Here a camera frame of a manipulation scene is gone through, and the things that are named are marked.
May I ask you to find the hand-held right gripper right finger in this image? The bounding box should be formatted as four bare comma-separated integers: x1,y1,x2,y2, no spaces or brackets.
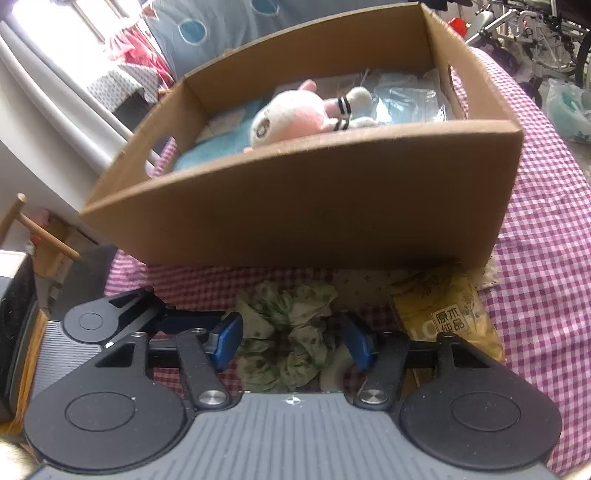
341,315,497,411

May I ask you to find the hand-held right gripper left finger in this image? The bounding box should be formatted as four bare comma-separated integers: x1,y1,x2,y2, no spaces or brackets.
95,313,244,411

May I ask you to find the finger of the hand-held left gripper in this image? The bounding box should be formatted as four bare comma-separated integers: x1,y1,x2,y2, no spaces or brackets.
156,304,228,334

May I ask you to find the green patterned scrunchie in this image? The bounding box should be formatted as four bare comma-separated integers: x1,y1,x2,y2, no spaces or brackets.
235,281,341,394

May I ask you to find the brown cardboard box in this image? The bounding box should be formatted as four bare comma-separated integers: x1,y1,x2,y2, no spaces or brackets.
79,2,525,271

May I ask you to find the light blue towel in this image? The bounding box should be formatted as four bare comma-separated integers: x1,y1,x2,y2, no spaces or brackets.
173,99,278,172

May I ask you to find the pink and white plush toy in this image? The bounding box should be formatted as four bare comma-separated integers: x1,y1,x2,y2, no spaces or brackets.
243,79,378,154

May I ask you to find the clear packet with blue contents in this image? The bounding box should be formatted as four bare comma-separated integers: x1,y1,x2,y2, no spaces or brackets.
372,69,455,126

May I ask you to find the white round roll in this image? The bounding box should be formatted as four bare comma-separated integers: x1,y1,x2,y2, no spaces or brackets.
318,344,357,394

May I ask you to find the black chair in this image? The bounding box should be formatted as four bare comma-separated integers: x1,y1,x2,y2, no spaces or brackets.
0,251,48,422

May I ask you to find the yellow tissue pack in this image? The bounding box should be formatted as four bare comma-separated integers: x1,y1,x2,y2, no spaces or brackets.
388,270,507,366

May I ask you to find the wooden chair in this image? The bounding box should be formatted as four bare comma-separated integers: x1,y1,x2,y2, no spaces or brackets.
0,194,82,288

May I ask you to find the pink checked tablecloth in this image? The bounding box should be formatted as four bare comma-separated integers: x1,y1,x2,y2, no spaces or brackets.
104,46,591,476

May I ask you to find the white curtain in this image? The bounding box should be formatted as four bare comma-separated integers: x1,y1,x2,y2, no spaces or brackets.
0,18,154,197

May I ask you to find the white polka-dot cloth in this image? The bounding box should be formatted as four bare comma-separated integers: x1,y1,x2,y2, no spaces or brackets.
88,65,160,108

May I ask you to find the pink hanging garment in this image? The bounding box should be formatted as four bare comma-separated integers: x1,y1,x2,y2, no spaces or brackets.
106,23,177,85

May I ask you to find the blue blanket with circles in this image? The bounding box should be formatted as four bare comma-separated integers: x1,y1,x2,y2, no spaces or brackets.
143,0,416,85

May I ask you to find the pale plastic bag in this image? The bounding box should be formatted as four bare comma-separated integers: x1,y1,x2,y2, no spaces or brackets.
547,78,591,145

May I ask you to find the black wheelchair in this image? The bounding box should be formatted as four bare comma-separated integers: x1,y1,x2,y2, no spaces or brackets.
466,0,591,94

